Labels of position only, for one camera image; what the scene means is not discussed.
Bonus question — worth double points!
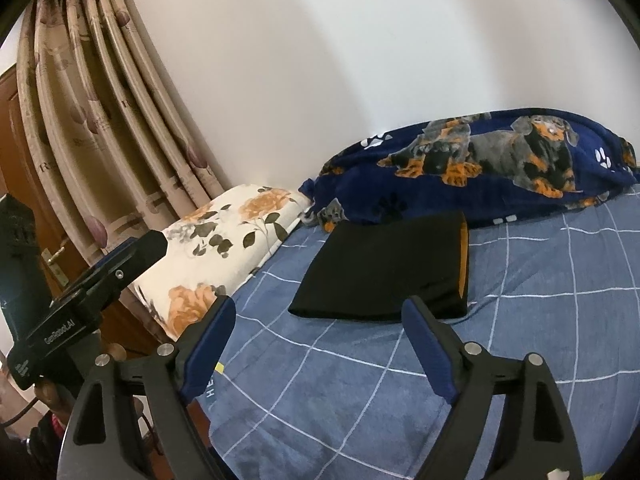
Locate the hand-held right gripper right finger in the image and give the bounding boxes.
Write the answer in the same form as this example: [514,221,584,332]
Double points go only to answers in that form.
[401,295,584,480]

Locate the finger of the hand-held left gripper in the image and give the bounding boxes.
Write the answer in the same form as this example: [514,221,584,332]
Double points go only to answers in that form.
[74,231,169,307]

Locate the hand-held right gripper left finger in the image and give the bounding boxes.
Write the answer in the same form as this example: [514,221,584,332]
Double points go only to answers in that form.
[62,295,237,480]

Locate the black pants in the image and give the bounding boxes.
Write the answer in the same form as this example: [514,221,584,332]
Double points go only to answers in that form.
[289,210,472,324]

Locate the person's left hand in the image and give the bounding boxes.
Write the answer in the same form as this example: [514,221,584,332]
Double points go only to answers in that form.
[32,341,129,428]

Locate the blue checked bed sheet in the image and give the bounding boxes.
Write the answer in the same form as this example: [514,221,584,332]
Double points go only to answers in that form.
[200,195,640,480]

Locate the white floral pillow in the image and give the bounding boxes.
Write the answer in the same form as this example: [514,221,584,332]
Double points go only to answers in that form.
[131,185,314,343]

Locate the person's body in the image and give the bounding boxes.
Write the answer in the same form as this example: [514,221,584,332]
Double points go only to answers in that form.
[0,405,76,480]

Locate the brown wooden door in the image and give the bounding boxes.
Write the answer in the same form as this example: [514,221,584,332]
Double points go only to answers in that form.
[0,62,168,357]

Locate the beige patterned curtain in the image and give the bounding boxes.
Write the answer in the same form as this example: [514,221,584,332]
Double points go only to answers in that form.
[16,0,234,322]

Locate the navy dog-print blanket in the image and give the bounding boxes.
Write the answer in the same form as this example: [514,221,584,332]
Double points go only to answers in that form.
[298,106,640,234]

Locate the brass door handle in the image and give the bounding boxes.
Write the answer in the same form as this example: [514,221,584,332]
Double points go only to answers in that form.
[42,246,71,287]

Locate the black cable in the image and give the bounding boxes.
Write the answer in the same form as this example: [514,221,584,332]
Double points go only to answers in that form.
[0,394,42,428]

